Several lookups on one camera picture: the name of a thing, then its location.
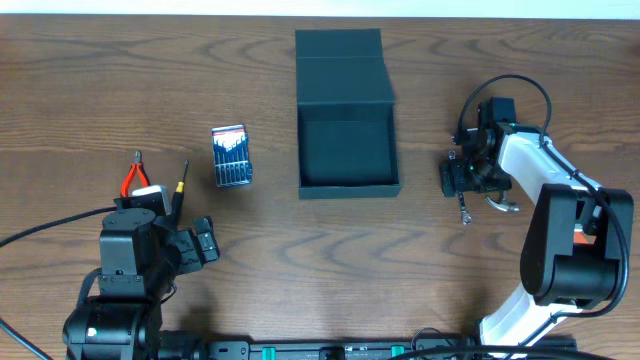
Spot orange scraper wooden handle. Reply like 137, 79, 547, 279
574, 224, 596, 245

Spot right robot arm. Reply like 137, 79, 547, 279
439, 97, 634, 359

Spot silver combination wrench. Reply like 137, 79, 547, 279
448, 150, 473, 226

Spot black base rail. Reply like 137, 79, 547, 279
159, 329, 579, 360

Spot small claw hammer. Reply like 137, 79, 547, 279
485, 191, 520, 213

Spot blue drill bit case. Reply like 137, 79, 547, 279
211, 124, 253, 188

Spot dark green open box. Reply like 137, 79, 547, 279
295, 29, 402, 199

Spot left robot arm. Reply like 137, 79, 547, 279
63, 185, 220, 360

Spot black yellow screwdriver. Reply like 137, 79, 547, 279
169, 160, 189, 227

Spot red handled pliers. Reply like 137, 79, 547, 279
120, 150, 151, 198

